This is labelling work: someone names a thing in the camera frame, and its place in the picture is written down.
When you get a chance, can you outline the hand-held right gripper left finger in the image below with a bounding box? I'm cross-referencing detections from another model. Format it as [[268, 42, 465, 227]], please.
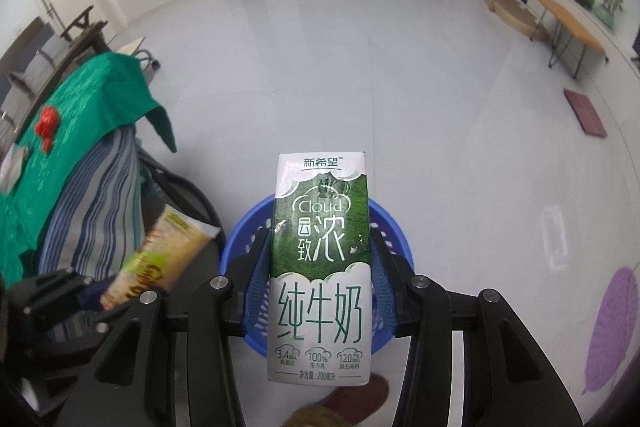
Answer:
[[55, 226, 275, 427]]

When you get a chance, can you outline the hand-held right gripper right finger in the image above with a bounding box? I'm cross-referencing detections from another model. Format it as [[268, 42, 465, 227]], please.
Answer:
[[369, 234, 583, 427]]

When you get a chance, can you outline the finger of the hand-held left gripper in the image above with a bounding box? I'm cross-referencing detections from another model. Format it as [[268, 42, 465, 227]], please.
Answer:
[[9, 269, 108, 339]]

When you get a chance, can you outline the green white milk carton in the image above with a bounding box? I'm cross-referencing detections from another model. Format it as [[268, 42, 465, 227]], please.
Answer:
[[267, 151, 374, 386]]

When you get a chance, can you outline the blue plastic basket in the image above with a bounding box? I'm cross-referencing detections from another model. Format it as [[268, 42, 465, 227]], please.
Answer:
[[218, 197, 417, 361]]

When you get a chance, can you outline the yellow snack packet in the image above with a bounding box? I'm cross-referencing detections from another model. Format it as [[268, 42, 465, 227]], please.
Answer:
[[100, 204, 221, 313]]

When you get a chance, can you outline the striped blue grey cloth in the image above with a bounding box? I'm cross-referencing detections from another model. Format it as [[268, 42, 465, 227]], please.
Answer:
[[37, 127, 147, 280]]

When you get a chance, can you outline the brown furry slipper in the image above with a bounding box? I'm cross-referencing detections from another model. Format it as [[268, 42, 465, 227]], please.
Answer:
[[284, 374, 391, 427]]

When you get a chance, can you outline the white snack packet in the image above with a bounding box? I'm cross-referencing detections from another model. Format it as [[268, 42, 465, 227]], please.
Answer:
[[0, 146, 29, 194]]

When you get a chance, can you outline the red plastic bag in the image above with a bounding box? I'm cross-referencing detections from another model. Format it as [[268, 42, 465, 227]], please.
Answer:
[[35, 106, 64, 152]]

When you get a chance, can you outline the green floral tablecloth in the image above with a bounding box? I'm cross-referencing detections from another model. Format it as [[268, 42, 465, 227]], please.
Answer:
[[0, 52, 179, 279]]

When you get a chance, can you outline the purple leaf floor sticker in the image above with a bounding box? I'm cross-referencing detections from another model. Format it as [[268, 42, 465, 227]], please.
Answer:
[[582, 267, 637, 396]]

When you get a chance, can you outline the grey sofa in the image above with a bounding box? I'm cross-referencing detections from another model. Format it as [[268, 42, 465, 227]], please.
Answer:
[[0, 17, 67, 120]]

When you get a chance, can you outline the wheeled chair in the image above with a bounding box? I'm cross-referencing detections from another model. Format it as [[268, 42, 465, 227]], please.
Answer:
[[115, 36, 162, 74]]

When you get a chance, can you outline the dark red floor mat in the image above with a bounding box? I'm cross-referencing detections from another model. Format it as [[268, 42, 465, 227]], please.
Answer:
[[563, 88, 609, 138]]

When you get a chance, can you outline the dark wooden chair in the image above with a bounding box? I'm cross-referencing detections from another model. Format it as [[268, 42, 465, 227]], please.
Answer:
[[60, 4, 109, 44]]

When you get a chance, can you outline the low round wooden table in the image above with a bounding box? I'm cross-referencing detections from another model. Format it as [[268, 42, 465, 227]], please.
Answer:
[[482, 0, 549, 41]]

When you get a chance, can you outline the long wooden bench table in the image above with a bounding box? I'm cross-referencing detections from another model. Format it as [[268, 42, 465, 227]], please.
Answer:
[[530, 0, 609, 82]]

